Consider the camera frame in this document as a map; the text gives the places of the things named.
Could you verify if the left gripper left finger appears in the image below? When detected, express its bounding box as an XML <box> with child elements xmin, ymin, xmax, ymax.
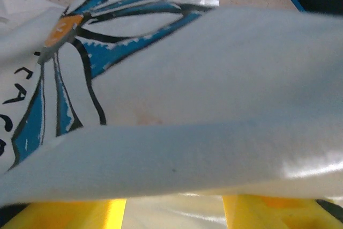
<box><xmin>0</xmin><ymin>199</ymin><xmax>127</xmax><ymax>229</ymax></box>

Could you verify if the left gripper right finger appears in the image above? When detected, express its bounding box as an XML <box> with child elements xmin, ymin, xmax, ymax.
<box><xmin>222</xmin><ymin>194</ymin><xmax>343</xmax><ymax>229</ymax></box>

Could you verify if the white t-shirt with flower print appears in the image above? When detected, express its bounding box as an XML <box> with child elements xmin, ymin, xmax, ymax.
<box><xmin>0</xmin><ymin>0</ymin><xmax>343</xmax><ymax>229</ymax></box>

